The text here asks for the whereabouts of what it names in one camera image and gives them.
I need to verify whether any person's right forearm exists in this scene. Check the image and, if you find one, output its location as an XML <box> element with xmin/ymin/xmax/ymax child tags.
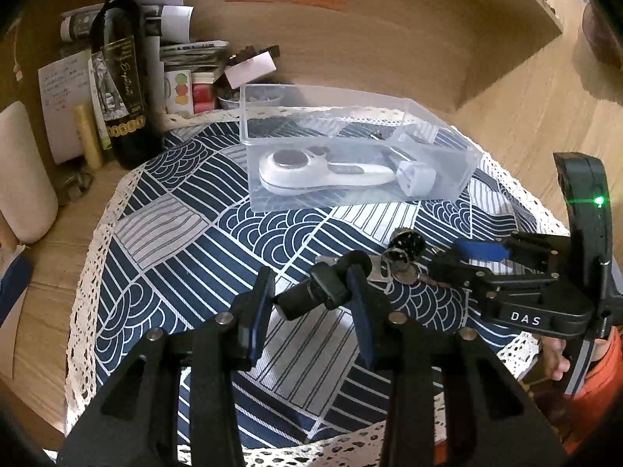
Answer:
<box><xmin>565</xmin><ymin>328</ymin><xmax>623</xmax><ymax>448</ymax></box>

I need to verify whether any clear plastic box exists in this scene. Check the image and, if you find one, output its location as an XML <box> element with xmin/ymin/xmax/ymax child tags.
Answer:
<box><xmin>238</xmin><ymin>84</ymin><xmax>484</xmax><ymax>214</ymax></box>

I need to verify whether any pink small box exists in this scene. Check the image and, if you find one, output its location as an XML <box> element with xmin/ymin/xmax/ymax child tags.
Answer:
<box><xmin>223</xmin><ymin>51</ymin><xmax>278</xmax><ymax>90</ymax></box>

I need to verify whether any person's right hand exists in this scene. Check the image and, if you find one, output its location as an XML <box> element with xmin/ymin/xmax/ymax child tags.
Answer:
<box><xmin>539</xmin><ymin>335</ymin><xmax>571</xmax><ymax>381</ymax></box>

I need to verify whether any stack of papers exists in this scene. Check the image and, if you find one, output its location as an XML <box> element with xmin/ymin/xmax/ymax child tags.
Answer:
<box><xmin>59</xmin><ymin>0</ymin><xmax>195</xmax><ymax>61</ymax></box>

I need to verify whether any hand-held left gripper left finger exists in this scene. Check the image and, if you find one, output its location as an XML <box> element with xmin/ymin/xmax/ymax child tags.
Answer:
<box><xmin>56</xmin><ymin>267</ymin><xmax>276</xmax><ymax>467</ymax></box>

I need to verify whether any blue flat object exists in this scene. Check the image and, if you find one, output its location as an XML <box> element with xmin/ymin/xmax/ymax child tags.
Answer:
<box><xmin>0</xmin><ymin>252</ymin><xmax>33</xmax><ymax>332</ymax></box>

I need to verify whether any white note paper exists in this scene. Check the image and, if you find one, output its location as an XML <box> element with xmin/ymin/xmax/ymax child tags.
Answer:
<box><xmin>37</xmin><ymin>53</ymin><xmax>94</xmax><ymax>165</ymax></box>

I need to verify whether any blue white patterned tablecloth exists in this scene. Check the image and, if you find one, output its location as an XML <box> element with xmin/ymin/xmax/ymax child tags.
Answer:
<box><xmin>63</xmin><ymin>107</ymin><xmax>571</xmax><ymax>467</ymax></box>

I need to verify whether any black cylinder lock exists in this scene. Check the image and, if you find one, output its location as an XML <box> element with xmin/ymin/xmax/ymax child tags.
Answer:
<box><xmin>274</xmin><ymin>250</ymin><xmax>396</xmax><ymax>321</ymax></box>

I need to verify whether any wooden shelf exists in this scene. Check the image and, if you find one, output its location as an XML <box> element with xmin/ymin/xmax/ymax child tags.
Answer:
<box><xmin>399</xmin><ymin>0</ymin><xmax>566</xmax><ymax>114</ymax></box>

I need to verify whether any card with coloured circles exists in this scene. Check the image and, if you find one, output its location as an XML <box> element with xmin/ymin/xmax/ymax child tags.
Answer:
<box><xmin>162</xmin><ymin>70</ymin><xmax>194</xmax><ymax>118</ymax></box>

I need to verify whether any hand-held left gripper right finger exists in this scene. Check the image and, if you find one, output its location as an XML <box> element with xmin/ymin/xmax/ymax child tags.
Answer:
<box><xmin>344</xmin><ymin>265</ymin><xmax>570</xmax><ymax>467</ymax></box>

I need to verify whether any white cylinder appliance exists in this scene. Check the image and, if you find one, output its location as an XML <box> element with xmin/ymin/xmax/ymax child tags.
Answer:
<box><xmin>0</xmin><ymin>101</ymin><xmax>60</xmax><ymax>245</ymax></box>

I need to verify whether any white plug adapter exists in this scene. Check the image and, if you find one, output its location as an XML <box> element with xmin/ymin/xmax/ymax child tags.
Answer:
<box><xmin>394</xmin><ymin>162</ymin><xmax>436</xmax><ymax>199</ymax></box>

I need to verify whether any round black lock with keys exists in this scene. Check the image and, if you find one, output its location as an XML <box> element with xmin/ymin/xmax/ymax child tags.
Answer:
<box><xmin>381</xmin><ymin>228</ymin><xmax>456</xmax><ymax>289</ymax></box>

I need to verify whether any yellow tube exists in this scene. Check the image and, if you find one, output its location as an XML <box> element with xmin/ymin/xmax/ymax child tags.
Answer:
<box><xmin>73</xmin><ymin>104</ymin><xmax>104</xmax><ymax>171</ymax></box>

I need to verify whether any brown round object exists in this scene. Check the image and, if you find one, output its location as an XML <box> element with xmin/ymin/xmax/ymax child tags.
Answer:
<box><xmin>581</xmin><ymin>2</ymin><xmax>623</xmax><ymax>70</ymax></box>

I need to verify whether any red small container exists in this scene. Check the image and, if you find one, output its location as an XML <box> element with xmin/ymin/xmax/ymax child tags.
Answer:
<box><xmin>192</xmin><ymin>83</ymin><xmax>215</xmax><ymax>113</ymax></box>

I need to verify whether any dark wine bottle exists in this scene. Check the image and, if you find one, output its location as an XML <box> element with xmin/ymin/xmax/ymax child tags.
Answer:
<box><xmin>90</xmin><ymin>0</ymin><xmax>165</xmax><ymax>171</ymax></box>

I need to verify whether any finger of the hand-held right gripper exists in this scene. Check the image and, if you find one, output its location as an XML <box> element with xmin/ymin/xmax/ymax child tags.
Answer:
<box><xmin>454</xmin><ymin>230</ymin><xmax>575</xmax><ymax>276</ymax></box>
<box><xmin>427</xmin><ymin>251</ymin><xmax>495</xmax><ymax>298</ymax></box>

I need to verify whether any white handheld device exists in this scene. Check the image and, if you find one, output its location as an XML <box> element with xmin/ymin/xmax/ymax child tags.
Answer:
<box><xmin>258</xmin><ymin>148</ymin><xmax>398</xmax><ymax>192</ymax></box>

